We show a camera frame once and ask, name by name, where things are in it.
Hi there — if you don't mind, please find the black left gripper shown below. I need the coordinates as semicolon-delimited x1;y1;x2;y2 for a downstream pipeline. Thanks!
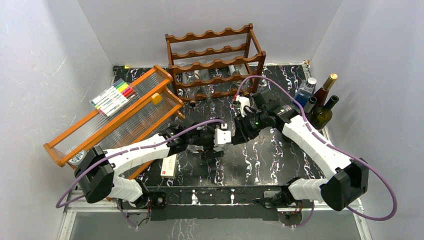
187;120;225;159

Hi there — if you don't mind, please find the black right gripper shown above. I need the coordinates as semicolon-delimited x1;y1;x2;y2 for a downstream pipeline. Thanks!
232;110;268;146

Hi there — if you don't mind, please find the clear bottle without cap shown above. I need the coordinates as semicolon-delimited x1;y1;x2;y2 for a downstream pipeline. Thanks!
200;75;215;101

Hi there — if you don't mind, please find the clear bottle with cork cap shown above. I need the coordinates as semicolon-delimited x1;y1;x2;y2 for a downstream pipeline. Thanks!
228;64;252;91

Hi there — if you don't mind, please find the green bottle with tan label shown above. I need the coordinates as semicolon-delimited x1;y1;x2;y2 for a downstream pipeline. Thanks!
303;96;317;115

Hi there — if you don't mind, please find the blue square bottle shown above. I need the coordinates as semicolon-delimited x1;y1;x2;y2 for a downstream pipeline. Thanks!
294;77;317;107

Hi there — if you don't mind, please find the green bottle with white label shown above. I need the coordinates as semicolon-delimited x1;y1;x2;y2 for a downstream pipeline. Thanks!
309;95;339;131

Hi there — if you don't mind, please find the dark red gold-capped bottle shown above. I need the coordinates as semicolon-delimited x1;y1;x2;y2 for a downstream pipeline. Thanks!
313;73;338;108

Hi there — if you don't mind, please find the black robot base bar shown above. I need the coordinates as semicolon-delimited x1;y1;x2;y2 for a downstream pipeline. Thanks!
118;185;312;223

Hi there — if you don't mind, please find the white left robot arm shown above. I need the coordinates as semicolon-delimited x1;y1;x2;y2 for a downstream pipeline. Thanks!
74;120;232;208

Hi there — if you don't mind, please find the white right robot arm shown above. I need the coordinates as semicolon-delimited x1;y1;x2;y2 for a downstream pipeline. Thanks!
231;90;369;211

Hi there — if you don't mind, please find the brown wooden wine rack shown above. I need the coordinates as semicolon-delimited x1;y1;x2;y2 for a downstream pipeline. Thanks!
165;23;267;96

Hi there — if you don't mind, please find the clear bottle with gold cap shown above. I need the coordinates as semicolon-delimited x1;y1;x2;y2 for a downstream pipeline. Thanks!
183;71;200;108

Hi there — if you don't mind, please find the white box with red label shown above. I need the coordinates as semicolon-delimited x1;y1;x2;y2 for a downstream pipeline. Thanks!
160;154;177;179

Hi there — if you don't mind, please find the yellow block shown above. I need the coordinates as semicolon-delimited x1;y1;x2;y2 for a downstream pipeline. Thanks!
150;93;163;105

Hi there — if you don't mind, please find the orange wooden tiered shelf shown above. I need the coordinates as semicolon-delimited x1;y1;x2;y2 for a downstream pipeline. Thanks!
43;64;186;202

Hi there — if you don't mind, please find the colour marker pen pack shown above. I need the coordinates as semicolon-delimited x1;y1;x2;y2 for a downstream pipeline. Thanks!
90;79;137;117

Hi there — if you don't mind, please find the blue white tape roll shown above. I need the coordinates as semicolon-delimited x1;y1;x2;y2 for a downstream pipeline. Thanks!
68;149;87;166

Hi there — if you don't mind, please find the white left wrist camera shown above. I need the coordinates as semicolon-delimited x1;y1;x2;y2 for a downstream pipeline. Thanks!
213;123;232;152

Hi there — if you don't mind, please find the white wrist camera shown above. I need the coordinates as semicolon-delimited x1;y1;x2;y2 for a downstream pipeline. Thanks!
232;95;252;117
213;123;232;152

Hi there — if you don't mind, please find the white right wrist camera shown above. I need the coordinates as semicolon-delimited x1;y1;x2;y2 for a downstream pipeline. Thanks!
232;95;252;117

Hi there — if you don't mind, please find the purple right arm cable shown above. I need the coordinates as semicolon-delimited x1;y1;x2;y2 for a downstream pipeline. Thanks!
233;75;398;229

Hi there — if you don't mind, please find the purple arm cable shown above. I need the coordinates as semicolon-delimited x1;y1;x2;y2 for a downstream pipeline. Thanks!
233;75;398;229
55;118;228;229

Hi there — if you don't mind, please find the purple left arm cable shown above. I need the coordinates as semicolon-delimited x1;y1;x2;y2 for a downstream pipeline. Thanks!
55;118;228;229

